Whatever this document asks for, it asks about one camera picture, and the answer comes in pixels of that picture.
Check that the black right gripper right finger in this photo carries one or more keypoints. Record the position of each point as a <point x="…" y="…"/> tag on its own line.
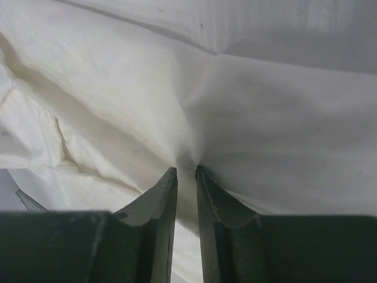
<point x="240" y="245"/>

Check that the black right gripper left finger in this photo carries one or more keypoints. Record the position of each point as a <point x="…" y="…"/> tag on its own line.
<point x="133" y="244"/>

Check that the cream white t shirt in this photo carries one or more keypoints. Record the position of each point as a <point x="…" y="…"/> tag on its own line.
<point x="277" y="99"/>

